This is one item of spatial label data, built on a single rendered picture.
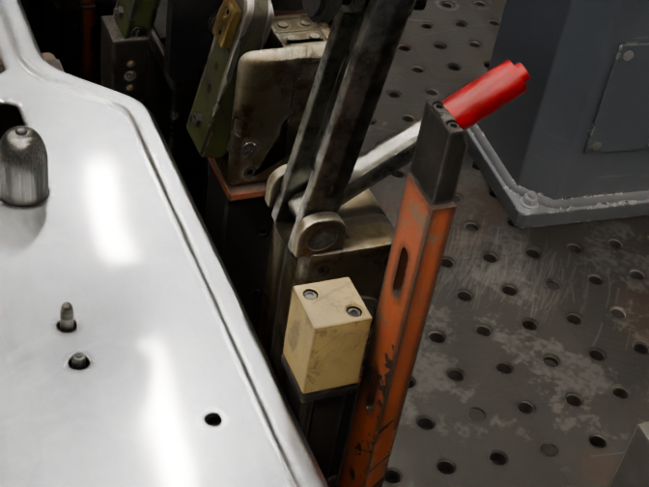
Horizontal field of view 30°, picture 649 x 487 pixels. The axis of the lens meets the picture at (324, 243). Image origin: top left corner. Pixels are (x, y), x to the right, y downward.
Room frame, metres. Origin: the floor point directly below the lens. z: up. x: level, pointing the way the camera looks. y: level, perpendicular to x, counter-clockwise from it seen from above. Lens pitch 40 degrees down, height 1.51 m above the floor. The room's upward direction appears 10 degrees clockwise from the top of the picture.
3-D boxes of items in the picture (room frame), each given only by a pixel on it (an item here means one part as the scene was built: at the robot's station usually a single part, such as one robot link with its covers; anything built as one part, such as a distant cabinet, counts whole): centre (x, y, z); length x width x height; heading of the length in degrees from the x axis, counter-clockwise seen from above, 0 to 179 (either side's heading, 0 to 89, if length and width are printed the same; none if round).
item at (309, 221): (0.53, 0.00, 1.06); 0.03 x 0.01 x 0.03; 118
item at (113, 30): (0.83, 0.19, 0.84); 0.04 x 0.03 x 0.29; 28
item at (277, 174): (0.57, 0.03, 1.06); 0.03 x 0.01 x 0.03; 118
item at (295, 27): (0.73, 0.05, 0.88); 0.11 x 0.09 x 0.37; 118
